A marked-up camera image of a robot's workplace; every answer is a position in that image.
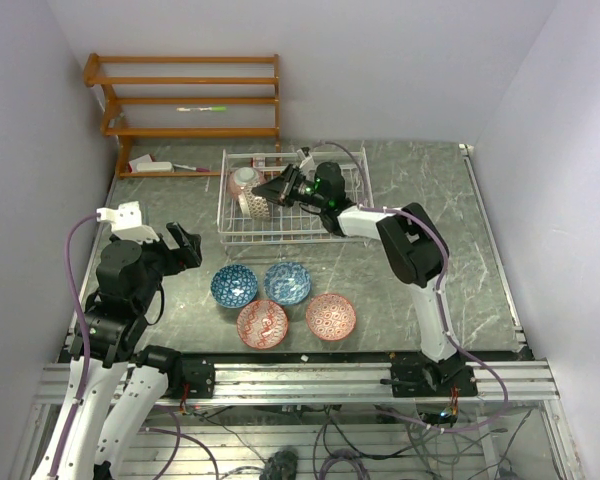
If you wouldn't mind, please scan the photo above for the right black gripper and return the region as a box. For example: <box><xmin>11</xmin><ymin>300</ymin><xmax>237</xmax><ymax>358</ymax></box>
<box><xmin>252</xmin><ymin>165</ymin><xmax>327</xmax><ymax>211</ymax></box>

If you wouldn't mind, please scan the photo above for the brown lattice pattern bowl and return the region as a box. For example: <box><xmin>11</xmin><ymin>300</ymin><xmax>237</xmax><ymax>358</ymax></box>
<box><xmin>237</xmin><ymin>185</ymin><xmax>271</xmax><ymax>220</ymax></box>

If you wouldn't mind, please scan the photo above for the pink floral pattern bowl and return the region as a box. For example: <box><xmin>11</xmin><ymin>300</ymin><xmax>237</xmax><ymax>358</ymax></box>
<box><xmin>229</xmin><ymin>167</ymin><xmax>265</xmax><ymax>200</ymax></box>

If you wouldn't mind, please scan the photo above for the red swirl pattern bowl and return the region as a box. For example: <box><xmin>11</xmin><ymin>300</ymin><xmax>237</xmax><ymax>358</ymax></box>
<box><xmin>236</xmin><ymin>300</ymin><xmax>289</xmax><ymax>350</ymax></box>

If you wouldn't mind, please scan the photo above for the red circle pattern bowl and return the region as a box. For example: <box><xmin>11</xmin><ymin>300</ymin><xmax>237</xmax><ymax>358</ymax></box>
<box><xmin>306</xmin><ymin>293</ymin><xmax>357</xmax><ymax>341</ymax></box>

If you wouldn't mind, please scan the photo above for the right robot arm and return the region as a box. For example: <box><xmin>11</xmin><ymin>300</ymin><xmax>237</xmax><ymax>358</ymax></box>
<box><xmin>253</xmin><ymin>162</ymin><xmax>464</xmax><ymax>396</ymax></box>

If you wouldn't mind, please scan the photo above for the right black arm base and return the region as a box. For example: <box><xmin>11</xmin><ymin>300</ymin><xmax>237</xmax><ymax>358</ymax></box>
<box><xmin>379</xmin><ymin>364</ymin><xmax>478</xmax><ymax>398</ymax></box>

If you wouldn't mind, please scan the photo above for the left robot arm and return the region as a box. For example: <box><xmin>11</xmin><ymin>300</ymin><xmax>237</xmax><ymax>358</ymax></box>
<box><xmin>33</xmin><ymin>222</ymin><xmax>202</xmax><ymax>479</ymax></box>

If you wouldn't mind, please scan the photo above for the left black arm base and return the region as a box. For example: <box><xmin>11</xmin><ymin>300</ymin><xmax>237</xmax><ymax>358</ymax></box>
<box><xmin>182</xmin><ymin>359</ymin><xmax>216</xmax><ymax>399</ymax></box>

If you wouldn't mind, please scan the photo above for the wooden shelf rack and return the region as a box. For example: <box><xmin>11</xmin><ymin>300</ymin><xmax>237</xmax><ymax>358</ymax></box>
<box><xmin>82</xmin><ymin>53</ymin><xmax>281</xmax><ymax>178</ymax></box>

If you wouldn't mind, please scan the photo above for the small red white box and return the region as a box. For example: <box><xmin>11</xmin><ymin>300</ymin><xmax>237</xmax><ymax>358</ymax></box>
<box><xmin>251</xmin><ymin>157</ymin><xmax>266</xmax><ymax>168</ymax></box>

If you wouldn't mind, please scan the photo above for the blue triangle pattern bowl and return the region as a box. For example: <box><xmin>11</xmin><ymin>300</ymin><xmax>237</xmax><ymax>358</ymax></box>
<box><xmin>210</xmin><ymin>264</ymin><xmax>258</xmax><ymax>308</ymax></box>

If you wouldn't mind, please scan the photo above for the pink white marker pen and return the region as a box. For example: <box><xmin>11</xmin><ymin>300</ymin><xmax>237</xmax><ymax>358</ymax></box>
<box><xmin>172</xmin><ymin>163</ymin><xmax>211</xmax><ymax>173</ymax></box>

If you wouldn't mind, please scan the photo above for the white eraser block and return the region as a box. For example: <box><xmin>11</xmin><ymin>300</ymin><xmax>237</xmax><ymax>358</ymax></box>
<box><xmin>128</xmin><ymin>154</ymin><xmax>175</xmax><ymax>174</ymax></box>

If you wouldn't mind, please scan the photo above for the blue wave pattern bowl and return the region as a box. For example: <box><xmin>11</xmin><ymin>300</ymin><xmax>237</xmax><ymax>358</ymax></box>
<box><xmin>264</xmin><ymin>262</ymin><xmax>311</xmax><ymax>306</ymax></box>

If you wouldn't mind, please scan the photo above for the green white marker pen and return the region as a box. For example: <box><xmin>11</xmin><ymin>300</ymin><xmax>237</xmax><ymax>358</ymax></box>
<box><xmin>176</xmin><ymin>105</ymin><xmax>227</xmax><ymax>113</ymax></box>

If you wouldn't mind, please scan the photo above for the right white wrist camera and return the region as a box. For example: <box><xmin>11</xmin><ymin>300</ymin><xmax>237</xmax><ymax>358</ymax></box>
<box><xmin>296</xmin><ymin>147</ymin><xmax>315</xmax><ymax>174</ymax></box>

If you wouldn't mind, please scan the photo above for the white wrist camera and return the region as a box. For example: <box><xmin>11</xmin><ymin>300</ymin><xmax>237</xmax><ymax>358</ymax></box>
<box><xmin>296</xmin><ymin>147</ymin><xmax>315</xmax><ymax>174</ymax></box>
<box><xmin>96</xmin><ymin>201</ymin><xmax>160</xmax><ymax>244</ymax></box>

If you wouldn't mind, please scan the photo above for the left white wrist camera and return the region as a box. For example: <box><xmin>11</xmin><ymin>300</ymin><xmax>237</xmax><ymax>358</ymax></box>
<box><xmin>96</xmin><ymin>201</ymin><xmax>160</xmax><ymax>244</ymax></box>

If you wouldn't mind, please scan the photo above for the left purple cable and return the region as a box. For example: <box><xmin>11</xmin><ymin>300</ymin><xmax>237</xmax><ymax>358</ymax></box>
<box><xmin>47</xmin><ymin>213</ymin><xmax>104</xmax><ymax>476</ymax></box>

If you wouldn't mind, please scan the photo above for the aluminium rail frame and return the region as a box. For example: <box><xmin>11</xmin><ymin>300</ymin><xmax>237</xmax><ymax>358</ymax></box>
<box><xmin>39</xmin><ymin>361</ymin><xmax>584</xmax><ymax>479</ymax></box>

